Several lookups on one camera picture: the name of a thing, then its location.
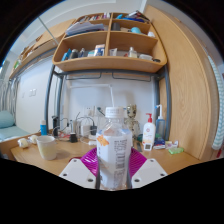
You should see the cream ceramic cup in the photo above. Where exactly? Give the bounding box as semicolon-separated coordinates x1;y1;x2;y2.
35;135;58;161

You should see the wooden shelf unit with items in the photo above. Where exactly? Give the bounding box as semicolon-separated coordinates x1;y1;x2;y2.
52;10;168;74

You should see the blue white-capped can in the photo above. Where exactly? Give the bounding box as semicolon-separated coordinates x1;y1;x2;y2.
39;119;48;136

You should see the small black jar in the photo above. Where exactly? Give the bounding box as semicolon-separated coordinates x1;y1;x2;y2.
69;132;78;144

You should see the white red-topped pump bottle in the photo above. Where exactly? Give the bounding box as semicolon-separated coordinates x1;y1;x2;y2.
142;112;157;152

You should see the small wrapped round bun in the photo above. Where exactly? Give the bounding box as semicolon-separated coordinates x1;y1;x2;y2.
17;137;30;149
28;134;39;145

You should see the striped green white curtain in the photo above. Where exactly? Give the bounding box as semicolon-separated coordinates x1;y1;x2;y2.
208;54;224;151

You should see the small green packet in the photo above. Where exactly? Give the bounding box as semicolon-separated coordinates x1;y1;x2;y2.
168;146;185;155

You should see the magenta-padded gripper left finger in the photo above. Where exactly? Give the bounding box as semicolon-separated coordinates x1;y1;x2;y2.
59;147;99;190

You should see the clear plastic water bottle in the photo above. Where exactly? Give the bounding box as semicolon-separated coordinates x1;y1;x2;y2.
95;106;133;192

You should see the tall black desk gadget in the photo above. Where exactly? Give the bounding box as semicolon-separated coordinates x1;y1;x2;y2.
51;115;61;138

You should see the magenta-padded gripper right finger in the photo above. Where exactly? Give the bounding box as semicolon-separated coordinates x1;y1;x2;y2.
128;147;168;190

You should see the clear blue pump bottle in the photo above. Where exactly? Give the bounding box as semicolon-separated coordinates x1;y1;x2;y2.
155;104;167;140

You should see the teal pillow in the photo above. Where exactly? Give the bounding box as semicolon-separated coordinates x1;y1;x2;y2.
0;110;16;130

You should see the brown tree creature figurine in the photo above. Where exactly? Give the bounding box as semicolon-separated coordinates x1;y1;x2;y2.
124;104;142;139

